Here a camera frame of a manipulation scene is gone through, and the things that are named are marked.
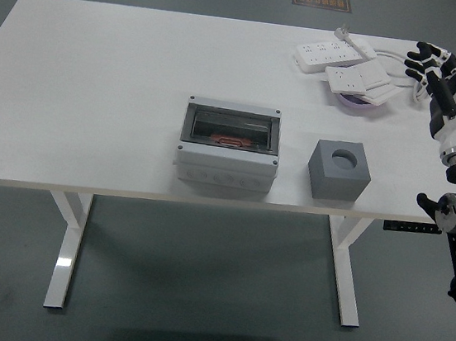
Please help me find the smoky transparent hinged lid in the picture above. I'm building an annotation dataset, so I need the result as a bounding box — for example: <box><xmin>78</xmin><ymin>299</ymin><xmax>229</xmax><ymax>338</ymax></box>
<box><xmin>180</xmin><ymin>105</ymin><xmax>281</xmax><ymax>154</ymax></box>

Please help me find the orange cylindrical battery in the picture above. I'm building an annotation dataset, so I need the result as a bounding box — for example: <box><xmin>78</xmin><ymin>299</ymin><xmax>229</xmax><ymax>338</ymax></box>
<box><xmin>209</xmin><ymin>132</ymin><xmax>254</xmax><ymax>149</ymax></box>

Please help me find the white plastic enclosure box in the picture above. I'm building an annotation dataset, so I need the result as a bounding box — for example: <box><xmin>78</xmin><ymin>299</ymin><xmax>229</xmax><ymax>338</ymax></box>
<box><xmin>172</xmin><ymin>92</ymin><xmax>287</xmax><ymax>194</ymax></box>

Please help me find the white stacked panel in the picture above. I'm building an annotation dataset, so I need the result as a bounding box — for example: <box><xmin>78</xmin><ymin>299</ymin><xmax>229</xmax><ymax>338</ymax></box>
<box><xmin>359</xmin><ymin>80</ymin><xmax>401</xmax><ymax>109</ymax></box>

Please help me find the purple round dish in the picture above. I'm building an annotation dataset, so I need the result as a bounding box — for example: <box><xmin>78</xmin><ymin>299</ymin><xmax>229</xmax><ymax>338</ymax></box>
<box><xmin>333</xmin><ymin>90</ymin><xmax>387</xmax><ymax>115</ymax></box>

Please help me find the black table control panel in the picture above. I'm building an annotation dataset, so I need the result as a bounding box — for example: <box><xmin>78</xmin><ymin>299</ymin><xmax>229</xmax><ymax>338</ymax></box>
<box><xmin>382</xmin><ymin>218</ymin><xmax>444</xmax><ymax>239</ymax></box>

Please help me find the grey block with round hole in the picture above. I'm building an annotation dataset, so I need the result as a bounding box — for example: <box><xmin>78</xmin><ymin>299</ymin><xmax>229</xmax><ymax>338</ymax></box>
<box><xmin>304</xmin><ymin>135</ymin><xmax>377</xmax><ymax>205</ymax></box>

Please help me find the white power strip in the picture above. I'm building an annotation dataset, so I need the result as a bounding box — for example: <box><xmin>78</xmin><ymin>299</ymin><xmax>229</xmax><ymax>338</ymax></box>
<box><xmin>292</xmin><ymin>31</ymin><xmax>380</xmax><ymax>82</ymax></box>

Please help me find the white table leg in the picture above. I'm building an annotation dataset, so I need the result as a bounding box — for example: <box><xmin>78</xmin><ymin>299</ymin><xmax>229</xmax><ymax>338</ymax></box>
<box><xmin>315</xmin><ymin>214</ymin><xmax>373</xmax><ymax>329</ymax></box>
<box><xmin>35</xmin><ymin>189</ymin><xmax>95</xmax><ymax>312</ymax></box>

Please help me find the white wall switch panel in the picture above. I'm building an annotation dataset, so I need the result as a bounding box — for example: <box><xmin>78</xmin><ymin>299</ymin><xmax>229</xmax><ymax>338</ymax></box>
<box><xmin>352</xmin><ymin>57</ymin><xmax>394</xmax><ymax>92</ymax></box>

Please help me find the white wall socket panel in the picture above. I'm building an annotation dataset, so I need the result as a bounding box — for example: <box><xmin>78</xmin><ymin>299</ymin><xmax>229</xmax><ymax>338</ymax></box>
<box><xmin>321</xmin><ymin>64</ymin><xmax>370</xmax><ymax>99</ymax></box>

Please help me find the white power cord with plug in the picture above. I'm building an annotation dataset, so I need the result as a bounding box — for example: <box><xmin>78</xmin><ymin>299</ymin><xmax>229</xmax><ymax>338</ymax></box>
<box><xmin>325</xmin><ymin>22</ymin><xmax>445</xmax><ymax>108</ymax></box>

